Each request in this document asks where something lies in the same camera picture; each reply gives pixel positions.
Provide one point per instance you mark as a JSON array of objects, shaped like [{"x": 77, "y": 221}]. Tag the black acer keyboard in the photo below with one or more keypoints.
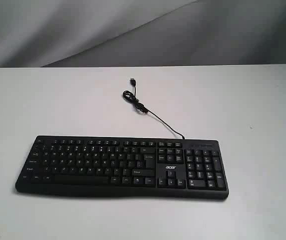
[{"x": 113, "y": 167}]

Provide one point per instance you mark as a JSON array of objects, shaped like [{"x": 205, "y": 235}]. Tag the grey backdrop cloth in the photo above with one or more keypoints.
[{"x": 113, "y": 33}]

